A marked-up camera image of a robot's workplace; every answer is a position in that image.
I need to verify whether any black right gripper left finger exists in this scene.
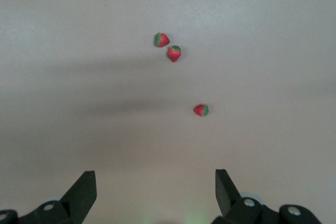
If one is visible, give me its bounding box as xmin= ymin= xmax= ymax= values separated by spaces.
xmin=0 ymin=170 xmax=98 ymax=224

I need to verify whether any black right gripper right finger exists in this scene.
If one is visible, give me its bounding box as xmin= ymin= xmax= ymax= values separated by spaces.
xmin=211 ymin=168 xmax=322 ymax=224

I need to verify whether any red toy strawberry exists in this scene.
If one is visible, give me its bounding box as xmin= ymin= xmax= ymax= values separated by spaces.
xmin=193 ymin=104 xmax=210 ymax=118
xmin=167 ymin=45 xmax=182 ymax=63
xmin=154 ymin=32 xmax=171 ymax=48

